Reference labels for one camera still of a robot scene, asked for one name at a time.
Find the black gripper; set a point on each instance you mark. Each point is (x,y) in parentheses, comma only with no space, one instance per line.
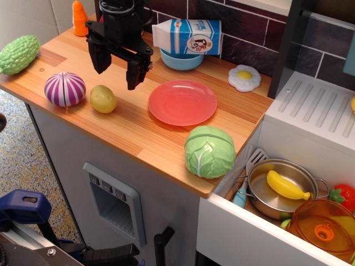
(119,35)

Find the yellow toy potato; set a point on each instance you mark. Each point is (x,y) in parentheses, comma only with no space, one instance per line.
(102,99)

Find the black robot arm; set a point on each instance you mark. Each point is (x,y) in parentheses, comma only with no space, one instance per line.
(122,7)

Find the pink plastic plate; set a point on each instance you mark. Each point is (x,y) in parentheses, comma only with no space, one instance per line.
(182,102)

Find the upright orange toy carrot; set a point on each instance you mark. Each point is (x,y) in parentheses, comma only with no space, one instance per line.
(79,18)

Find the purple striped toy onion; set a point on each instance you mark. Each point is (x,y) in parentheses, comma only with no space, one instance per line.
(65,89)

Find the light blue bowl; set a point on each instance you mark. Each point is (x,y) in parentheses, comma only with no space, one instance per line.
(181,61)

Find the blue white milk carton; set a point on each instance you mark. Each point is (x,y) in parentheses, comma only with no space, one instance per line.
(188,36)

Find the green toy bitter gourd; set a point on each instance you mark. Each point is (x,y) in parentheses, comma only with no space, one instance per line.
(18,54)

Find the toy fried egg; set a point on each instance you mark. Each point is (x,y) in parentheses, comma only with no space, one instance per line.
(244,78)

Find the green toy cabbage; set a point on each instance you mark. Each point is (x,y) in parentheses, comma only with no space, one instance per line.
(209,152)

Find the white toy cabinet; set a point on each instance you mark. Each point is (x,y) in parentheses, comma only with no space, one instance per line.
(163,202)

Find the grey ice dispenser panel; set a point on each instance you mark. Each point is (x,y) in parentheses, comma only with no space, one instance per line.
(118,206)

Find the grey slotted spatula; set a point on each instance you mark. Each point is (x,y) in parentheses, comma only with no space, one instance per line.
(241,194)

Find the blue clamp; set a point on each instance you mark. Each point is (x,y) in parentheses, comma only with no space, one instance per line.
(25,207)

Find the steel pot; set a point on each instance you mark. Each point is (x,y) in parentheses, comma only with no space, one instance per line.
(269,202)

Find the yellow toy banana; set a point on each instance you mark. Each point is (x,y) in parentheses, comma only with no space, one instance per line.
(285,188)

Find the yellow toy at right edge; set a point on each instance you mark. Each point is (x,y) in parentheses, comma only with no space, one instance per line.
(353,104)

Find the red toy strawberry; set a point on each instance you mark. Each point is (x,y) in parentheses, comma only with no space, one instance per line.
(343,194)

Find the orange transparent lid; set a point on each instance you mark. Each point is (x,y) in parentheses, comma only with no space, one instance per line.
(327,225)

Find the black cabinet door handle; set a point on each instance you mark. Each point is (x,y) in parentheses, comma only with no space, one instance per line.
(160,242)

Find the black clamp handle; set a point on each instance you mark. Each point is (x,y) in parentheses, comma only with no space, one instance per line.
(123,255)

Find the metal mounting bracket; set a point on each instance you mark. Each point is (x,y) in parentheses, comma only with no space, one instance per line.
(23,246)

